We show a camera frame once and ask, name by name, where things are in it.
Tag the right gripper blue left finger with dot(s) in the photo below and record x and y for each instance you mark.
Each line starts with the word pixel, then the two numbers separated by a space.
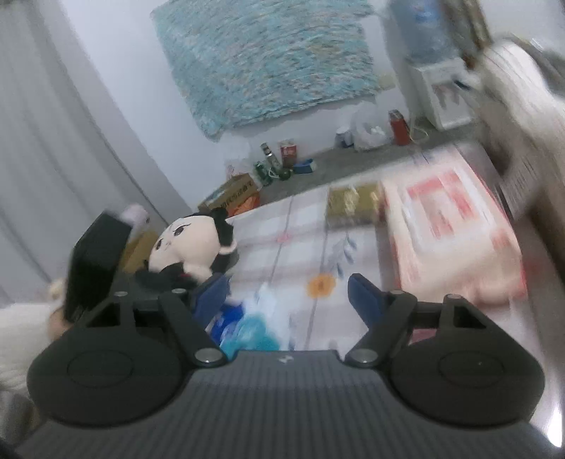
pixel 208 298

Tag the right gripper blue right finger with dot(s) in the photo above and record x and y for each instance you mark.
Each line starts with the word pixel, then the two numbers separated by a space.
pixel 368 301

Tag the blue tissue pack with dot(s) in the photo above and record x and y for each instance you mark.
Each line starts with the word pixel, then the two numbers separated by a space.
pixel 260 322

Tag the white fuzzy sleeve forearm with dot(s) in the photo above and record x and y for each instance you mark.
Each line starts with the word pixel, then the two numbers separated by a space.
pixel 24 335

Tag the person's left hand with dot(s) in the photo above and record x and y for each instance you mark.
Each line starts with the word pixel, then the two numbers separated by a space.
pixel 57 324

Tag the cream doll red shirt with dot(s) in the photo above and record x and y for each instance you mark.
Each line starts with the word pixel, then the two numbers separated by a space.
pixel 190 251

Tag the gold patterned packet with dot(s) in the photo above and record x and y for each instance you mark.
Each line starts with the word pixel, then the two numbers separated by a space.
pixel 354 205

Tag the pink red tissue package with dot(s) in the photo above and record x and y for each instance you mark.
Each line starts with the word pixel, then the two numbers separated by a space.
pixel 449 235

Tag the grey curtain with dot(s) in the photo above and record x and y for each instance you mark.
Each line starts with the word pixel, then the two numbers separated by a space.
pixel 58 172

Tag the small brown cardboard box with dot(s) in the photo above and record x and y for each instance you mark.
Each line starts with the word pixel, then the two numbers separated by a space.
pixel 231 194

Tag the green glass bottle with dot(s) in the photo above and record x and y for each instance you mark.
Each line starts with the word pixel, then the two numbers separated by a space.
pixel 268 169

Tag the white cup on floor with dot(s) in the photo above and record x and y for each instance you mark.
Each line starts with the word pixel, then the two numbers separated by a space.
pixel 344 137

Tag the red drink can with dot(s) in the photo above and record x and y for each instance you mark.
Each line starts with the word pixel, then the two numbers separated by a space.
pixel 289 153

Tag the red thermos bottle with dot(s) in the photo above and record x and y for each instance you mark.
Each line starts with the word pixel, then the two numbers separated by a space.
pixel 400 128

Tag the white plastic bag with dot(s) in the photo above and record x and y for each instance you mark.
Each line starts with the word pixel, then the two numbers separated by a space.
pixel 368 130

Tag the white water dispenser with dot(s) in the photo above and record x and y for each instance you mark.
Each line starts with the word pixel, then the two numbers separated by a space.
pixel 440 97

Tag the blue water jug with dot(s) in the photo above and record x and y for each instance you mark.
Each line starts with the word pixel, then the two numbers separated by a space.
pixel 424 29

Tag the floral teal wall cloth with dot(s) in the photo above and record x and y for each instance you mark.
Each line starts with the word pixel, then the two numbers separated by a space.
pixel 242 62

